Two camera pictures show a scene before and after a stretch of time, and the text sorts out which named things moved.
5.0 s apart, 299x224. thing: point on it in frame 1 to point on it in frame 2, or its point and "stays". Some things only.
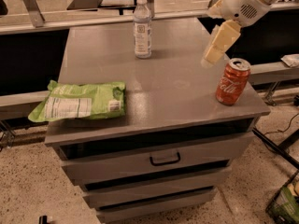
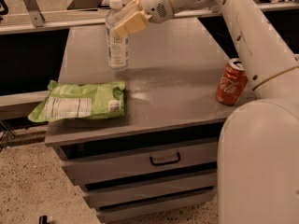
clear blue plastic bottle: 142,22 to 117,44
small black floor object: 43,219 stays
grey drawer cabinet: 163,161 stays
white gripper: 242,7 to 154,4
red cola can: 233,81 stays
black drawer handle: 167,162 stays
